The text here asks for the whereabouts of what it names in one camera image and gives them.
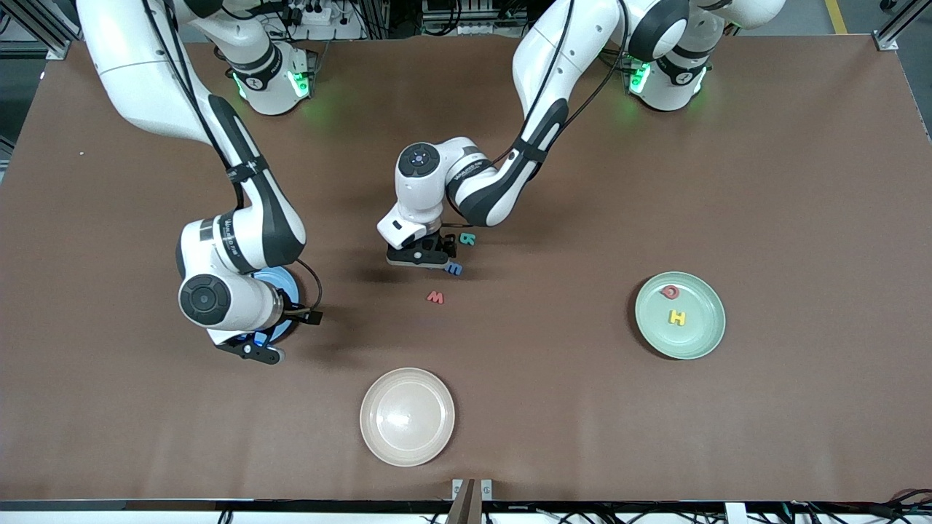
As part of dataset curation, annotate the blue plate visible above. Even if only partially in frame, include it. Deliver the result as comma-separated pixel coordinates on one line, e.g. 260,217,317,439
251,266,301,347

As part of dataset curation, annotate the beige plate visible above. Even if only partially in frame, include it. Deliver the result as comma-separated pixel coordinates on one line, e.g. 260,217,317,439
360,368,456,467

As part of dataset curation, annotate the metal equipment rack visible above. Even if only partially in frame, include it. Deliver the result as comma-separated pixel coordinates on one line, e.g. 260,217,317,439
421,0,526,37

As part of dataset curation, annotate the white power strip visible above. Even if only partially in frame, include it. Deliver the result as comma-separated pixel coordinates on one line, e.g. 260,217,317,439
280,0,344,27

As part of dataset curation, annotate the green plate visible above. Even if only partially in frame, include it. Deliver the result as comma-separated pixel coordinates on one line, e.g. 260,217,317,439
634,271,727,360

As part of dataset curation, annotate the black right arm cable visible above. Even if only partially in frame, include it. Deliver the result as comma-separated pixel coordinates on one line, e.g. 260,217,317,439
288,256,325,327

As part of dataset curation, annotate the small metal bracket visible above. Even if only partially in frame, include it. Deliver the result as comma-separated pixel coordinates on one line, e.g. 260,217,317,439
451,478,494,502

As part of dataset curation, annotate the brown camera strut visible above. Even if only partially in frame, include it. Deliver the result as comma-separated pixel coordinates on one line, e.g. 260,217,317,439
446,478,477,524

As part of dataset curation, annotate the black table edge rail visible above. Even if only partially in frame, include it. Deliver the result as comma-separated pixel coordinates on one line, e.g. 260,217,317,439
0,499,932,515

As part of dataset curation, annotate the aluminium frame post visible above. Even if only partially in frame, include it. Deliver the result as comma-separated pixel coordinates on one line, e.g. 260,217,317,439
872,0,921,52
0,0,82,60

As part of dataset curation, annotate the black red cable bundle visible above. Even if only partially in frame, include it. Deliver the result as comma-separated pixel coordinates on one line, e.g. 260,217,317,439
786,488,932,524

